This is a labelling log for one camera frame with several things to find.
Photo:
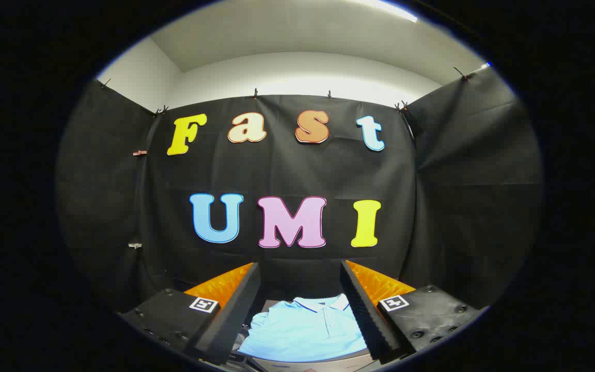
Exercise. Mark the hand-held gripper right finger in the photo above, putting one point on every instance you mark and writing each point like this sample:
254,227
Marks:
367,315

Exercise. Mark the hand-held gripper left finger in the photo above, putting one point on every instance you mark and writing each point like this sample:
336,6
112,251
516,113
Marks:
235,310

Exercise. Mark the light blue polo shirt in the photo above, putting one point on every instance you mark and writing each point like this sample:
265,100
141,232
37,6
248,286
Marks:
302,330

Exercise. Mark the small silver clip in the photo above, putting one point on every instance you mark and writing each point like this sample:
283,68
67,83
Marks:
135,245

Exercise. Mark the small red clip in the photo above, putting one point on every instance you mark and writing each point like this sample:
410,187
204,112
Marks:
139,153

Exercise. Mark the row of black backdrop clips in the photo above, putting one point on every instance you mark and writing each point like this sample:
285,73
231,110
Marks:
255,94

